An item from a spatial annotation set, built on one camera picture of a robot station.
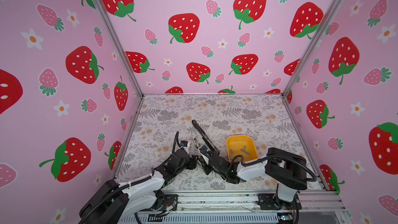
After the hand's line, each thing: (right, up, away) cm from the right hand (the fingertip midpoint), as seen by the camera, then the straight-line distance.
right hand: (198, 159), depth 84 cm
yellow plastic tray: (+28, +6, +9) cm, 30 cm away
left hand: (-2, +1, +2) cm, 3 cm away
